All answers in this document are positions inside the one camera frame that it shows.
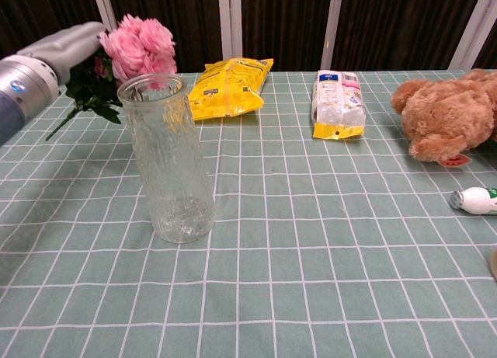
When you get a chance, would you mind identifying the pink artificial flower bouquet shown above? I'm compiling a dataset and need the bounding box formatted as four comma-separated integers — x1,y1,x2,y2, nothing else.
45,14,179,141

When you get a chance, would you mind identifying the textured clear glass vase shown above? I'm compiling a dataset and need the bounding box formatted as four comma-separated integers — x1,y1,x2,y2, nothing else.
116,73,217,245

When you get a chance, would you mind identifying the green checked tablecloth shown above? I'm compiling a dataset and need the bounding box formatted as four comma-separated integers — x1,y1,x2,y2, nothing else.
0,68,497,358

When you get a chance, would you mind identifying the yellow snack bag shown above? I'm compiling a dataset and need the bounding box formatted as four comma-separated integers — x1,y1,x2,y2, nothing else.
187,57,275,121

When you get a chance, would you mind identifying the white and yellow snack packet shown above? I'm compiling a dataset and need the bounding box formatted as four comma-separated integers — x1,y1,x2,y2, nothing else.
312,69,367,140

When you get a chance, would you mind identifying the dark brown pleated curtain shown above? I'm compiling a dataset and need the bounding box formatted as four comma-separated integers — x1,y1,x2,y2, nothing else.
0,0,497,79

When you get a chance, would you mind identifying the brown plush teddy bear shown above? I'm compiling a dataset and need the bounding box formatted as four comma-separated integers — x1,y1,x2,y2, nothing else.
391,68,497,169

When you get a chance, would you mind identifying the white and green bottle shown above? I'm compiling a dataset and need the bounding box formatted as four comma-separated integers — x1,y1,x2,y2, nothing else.
450,186,497,216

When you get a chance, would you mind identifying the white upright frame post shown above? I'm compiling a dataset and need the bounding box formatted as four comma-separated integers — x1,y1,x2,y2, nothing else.
216,0,233,63
231,0,245,60

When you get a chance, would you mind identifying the white slanted frame post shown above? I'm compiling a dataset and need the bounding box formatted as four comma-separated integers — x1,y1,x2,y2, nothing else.
448,0,497,71
321,0,346,72
91,0,120,32

